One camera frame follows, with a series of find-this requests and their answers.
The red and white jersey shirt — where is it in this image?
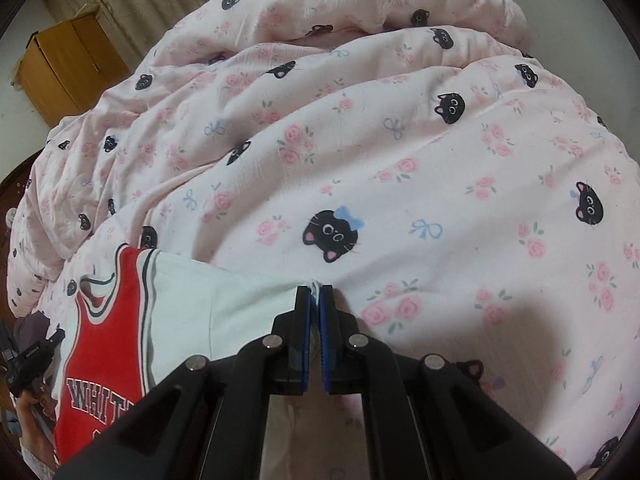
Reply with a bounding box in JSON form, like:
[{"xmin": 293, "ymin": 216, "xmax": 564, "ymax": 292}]
[{"xmin": 52, "ymin": 242, "xmax": 321, "ymax": 467}]

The dark purple cloth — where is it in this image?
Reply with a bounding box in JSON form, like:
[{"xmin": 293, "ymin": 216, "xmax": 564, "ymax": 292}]
[{"xmin": 12, "ymin": 310, "xmax": 52, "ymax": 347}]

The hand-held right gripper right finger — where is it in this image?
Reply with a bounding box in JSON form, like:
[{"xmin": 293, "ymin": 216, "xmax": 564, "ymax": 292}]
[{"xmin": 319, "ymin": 284, "xmax": 577, "ymax": 480}]

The person's left hand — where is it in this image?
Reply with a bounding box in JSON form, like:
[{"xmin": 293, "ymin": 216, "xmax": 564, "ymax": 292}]
[{"xmin": 15, "ymin": 389, "xmax": 57, "ymax": 463}]

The dark wooden headboard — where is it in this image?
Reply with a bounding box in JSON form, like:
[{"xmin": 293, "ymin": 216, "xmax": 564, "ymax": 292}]
[{"xmin": 0, "ymin": 147, "xmax": 48, "ymax": 223}]

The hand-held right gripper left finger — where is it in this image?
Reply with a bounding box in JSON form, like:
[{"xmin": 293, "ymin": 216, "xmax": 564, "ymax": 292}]
[{"xmin": 52, "ymin": 285, "xmax": 321, "ymax": 480}]

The wooden cabinet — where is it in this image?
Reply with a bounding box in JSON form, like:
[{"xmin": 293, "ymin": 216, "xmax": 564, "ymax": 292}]
[{"xmin": 12, "ymin": 10, "xmax": 133, "ymax": 128}]

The pink cat print blanket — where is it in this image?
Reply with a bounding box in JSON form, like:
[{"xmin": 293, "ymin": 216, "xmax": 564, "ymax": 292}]
[{"xmin": 7, "ymin": 0, "xmax": 640, "ymax": 480}]

